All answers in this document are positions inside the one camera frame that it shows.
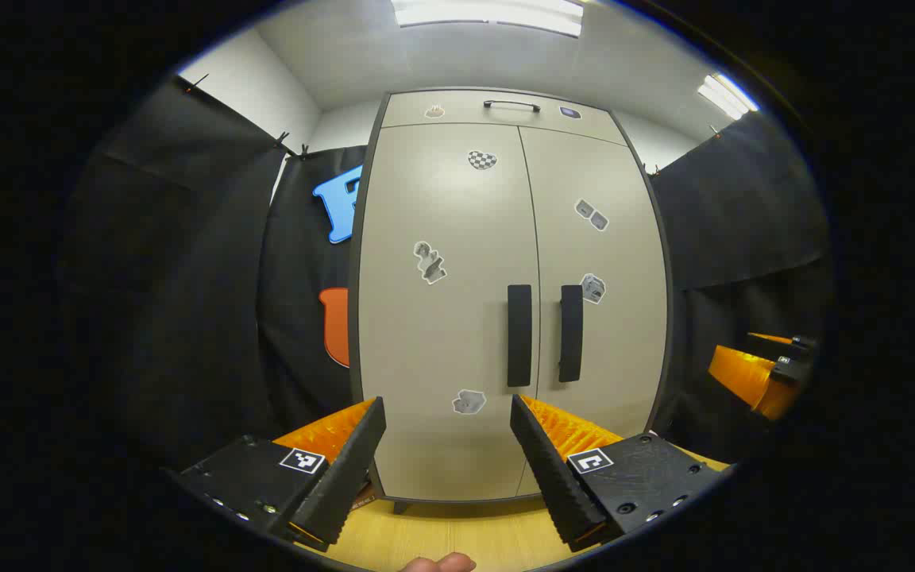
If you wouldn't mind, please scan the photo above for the black backdrop cloth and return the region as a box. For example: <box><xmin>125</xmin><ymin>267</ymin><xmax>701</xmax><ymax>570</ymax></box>
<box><xmin>648</xmin><ymin>111</ymin><xmax>836</xmax><ymax>466</ymax></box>
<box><xmin>60</xmin><ymin>75</ymin><xmax>369</xmax><ymax>477</ymax></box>

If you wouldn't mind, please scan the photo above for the large ceiling light panel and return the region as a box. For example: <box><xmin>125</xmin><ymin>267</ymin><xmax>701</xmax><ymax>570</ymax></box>
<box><xmin>390</xmin><ymin>0</ymin><xmax>585</xmax><ymax>38</ymax></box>

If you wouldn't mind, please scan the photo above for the black door handle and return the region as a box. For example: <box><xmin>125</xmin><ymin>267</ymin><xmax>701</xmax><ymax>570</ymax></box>
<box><xmin>558</xmin><ymin>284</ymin><xmax>584</xmax><ymax>383</ymax></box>
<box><xmin>507</xmin><ymin>284</ymin><xmax>532</xmax><ymax>388</ymax></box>

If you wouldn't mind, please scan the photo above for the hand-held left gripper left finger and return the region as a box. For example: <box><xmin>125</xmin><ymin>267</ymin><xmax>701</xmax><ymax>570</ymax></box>
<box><xmin>162</xmin><ymin>396</ymin><xmax>388</xmax><ymax>553</ymax></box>

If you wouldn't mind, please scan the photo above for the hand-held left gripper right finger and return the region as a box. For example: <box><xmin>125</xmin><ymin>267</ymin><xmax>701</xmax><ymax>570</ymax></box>
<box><xmin>509</xmin><ymin>393</ymin><xmax>732</xmax><ymax>553</ymax></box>

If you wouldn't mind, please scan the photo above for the grey cabinet door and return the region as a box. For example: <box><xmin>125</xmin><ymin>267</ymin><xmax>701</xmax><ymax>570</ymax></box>
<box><xmin>517</xmin><ymin>126</ymin><xmax>669</xmax><ymax>497</ymax></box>
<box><xmin>356</xmin><ymin>123</ymin><xmax>542</xmax><ymax>503</ymax></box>

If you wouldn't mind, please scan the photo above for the grey double-door shoe cabinet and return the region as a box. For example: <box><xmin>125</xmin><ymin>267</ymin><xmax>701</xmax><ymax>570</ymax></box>
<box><xmin>346</xmin><ymin>87</ymin><xmax>674</xmax><ymax>516</ymax></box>

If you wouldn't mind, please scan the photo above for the small ceiling light panel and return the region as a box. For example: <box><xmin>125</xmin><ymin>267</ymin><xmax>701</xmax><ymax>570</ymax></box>
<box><xmin>696</xmin><ymin>71</ymin><xmax>762</xmax><ymax>122</ymax></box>

